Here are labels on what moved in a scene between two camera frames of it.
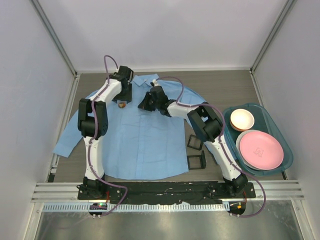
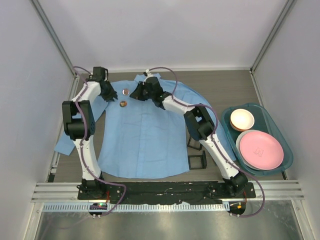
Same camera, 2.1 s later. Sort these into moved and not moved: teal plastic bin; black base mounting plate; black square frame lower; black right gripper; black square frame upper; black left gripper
Moved: black left gripper; black right gripper
Not moved: teal plastic bin; black square frame lower; black base mounting plate; black square frame upper
